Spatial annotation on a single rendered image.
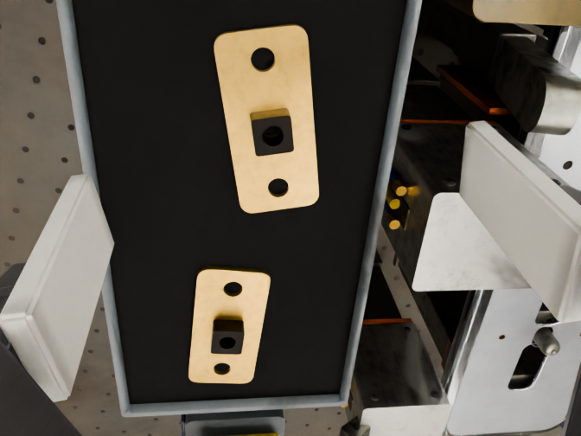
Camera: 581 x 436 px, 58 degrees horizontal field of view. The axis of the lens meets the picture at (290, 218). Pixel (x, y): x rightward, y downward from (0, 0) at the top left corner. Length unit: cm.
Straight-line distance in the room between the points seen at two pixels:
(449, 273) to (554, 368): 34
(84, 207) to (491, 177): 13
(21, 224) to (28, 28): 28
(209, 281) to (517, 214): 16
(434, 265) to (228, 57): 21
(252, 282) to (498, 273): 19
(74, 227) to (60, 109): 59
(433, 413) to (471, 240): 25
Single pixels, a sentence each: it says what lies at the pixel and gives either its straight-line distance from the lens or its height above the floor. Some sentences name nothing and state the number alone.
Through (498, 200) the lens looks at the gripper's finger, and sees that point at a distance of 18.
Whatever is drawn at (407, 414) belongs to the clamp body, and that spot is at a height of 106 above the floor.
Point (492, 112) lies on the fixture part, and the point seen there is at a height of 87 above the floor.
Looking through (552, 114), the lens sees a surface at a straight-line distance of 35.
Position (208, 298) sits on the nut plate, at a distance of 28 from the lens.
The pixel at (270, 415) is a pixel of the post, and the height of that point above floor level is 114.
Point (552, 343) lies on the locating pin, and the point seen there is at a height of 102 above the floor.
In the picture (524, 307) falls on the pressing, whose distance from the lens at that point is 60.
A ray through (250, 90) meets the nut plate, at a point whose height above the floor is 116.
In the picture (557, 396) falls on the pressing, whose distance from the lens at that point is 74.
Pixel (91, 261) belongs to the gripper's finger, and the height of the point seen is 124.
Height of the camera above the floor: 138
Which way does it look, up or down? 57 degrees down
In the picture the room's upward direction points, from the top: 168 degrees clockwise
